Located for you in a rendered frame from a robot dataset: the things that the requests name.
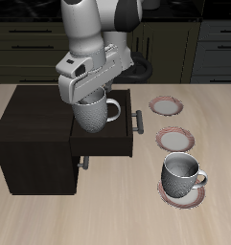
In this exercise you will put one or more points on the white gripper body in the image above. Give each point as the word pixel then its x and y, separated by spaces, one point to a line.
pixel 97 75

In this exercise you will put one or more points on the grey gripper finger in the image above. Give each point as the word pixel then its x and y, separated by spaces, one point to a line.
pixel 109 85

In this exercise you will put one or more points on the white dimpled porcelain mug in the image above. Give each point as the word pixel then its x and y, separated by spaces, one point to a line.
pixel 91 116
pixel 177 180

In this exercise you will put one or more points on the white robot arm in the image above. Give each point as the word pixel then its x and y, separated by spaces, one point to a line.
pixel 81 28

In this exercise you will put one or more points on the dark wooden cabinet drawer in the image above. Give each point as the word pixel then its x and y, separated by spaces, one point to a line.
pixel 101 142

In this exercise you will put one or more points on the dark wooden cabinet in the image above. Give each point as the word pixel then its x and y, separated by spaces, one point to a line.
pixel 34 140

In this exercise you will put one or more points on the red rimmed white plate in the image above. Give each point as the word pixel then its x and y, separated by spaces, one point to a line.
pixel 187 200
pixel 175 139
pixel 166 106

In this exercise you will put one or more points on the dark kitchen cupboards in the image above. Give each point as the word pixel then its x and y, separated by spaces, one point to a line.
pixel 30 51

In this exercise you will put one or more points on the flat black base plate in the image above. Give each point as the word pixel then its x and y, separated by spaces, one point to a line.
pixel 141 68

